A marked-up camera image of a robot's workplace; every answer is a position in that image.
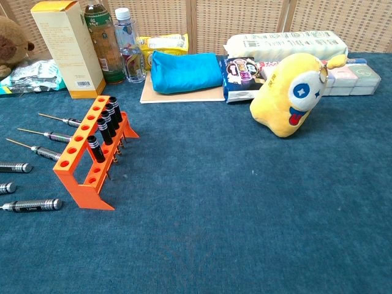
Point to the screwdriver with gold shaft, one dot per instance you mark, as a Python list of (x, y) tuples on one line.
[(46, 152), (56, 136), (73, 122)]

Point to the silver foil packet bag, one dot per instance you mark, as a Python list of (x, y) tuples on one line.
[(36, 73)]

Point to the pastel tissue packet multipack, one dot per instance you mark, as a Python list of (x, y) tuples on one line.
[(355, 79)]

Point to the dark purple pad pack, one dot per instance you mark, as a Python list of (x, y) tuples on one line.
[(242, 78)]

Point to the green tea bottle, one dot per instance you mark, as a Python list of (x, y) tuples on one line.
[(105, 46)]

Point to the white tissue roll pack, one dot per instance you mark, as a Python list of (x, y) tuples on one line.
[(275, 44)]

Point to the tall yellow carton box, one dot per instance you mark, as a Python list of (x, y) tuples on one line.
[(70, 52)]

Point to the woven folding screen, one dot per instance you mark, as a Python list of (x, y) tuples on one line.
[(239, 21)]

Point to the blue table cloth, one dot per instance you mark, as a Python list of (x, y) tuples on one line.
[(214, 199)]

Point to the plastic food wrap box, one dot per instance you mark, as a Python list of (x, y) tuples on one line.
[(269, 65)]

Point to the beige flat board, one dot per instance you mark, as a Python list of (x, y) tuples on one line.
[(183, 97)]

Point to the yellow plush toy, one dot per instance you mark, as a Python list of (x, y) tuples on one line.
[(275, 101)]

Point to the yellow snack bag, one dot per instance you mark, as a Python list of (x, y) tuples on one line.
[(165, 43)]

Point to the clear water bottle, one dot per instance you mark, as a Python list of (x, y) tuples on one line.
[(130, 49)]

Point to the blue cloth pouch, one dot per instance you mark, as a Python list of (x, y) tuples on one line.
[(186, 72)]

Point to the orange screwdriver rack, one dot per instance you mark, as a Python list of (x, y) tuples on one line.
[(75, 183)]

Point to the brown capybara plush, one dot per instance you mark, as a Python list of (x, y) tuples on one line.
[(12, 46)]

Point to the teal wet wipes pack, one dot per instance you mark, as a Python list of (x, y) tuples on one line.
[(6, 89)]

